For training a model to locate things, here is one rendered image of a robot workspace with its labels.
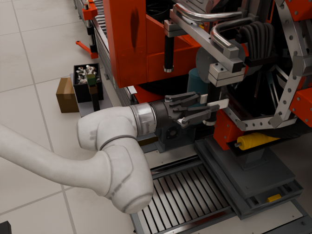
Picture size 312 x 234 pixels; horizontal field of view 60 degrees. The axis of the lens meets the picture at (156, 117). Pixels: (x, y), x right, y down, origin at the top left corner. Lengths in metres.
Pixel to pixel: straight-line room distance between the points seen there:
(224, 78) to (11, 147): 0.54
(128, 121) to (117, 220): 0.90
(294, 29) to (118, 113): 0.52
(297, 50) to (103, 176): 0.61
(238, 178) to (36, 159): 1.05
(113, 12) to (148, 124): 0.65
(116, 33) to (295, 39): 0.75
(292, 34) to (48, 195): 1.42
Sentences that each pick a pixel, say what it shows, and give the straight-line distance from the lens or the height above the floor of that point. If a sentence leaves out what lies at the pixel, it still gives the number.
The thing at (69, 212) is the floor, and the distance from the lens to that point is 1.60.
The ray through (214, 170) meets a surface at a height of 0.16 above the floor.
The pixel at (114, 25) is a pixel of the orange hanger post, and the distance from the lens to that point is 1.27.
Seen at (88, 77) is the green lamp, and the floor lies 0.66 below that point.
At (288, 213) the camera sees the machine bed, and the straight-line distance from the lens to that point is 1.59.
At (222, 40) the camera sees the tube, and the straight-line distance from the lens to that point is 0.79.
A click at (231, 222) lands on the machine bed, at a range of 1.47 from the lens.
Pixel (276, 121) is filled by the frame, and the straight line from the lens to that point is 0.96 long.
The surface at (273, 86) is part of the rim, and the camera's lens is 1.10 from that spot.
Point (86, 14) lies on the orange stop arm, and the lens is 2.52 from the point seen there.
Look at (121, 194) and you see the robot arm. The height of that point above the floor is 0.84.
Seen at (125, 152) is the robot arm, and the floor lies 0.87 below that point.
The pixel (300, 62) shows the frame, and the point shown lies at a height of 0.97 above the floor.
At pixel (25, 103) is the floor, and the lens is 2.39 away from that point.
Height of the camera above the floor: 1.34
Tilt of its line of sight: 41 degrees down
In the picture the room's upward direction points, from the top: straight up
